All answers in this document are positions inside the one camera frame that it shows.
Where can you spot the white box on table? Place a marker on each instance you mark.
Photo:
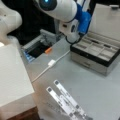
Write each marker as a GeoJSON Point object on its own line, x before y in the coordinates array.
{"type": "Point", "coordinates": [14, 80]}

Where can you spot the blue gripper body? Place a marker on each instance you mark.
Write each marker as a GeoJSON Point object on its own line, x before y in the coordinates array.
{"type": "Point", "coordinates": [83, 18]}

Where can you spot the grey jewelry box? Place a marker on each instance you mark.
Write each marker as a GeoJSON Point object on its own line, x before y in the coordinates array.
{"type": "Point", "coordinates": [99, 49]}

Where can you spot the dark floor tray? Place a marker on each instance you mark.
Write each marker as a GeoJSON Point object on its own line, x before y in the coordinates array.
{"type": "Point", "coordinates": [40, 44]}

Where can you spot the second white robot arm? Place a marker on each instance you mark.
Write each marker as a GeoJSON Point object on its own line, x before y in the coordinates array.
{"type": "Point", "coordinates": [10, 20]}

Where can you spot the orange tool in tray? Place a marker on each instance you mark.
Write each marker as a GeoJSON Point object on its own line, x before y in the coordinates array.
{"type": "Point", "coordinates": [47, 51]}

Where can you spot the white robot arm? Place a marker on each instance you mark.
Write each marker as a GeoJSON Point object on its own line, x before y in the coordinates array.
{"type": "Point", "coordinates": [72, 15]}

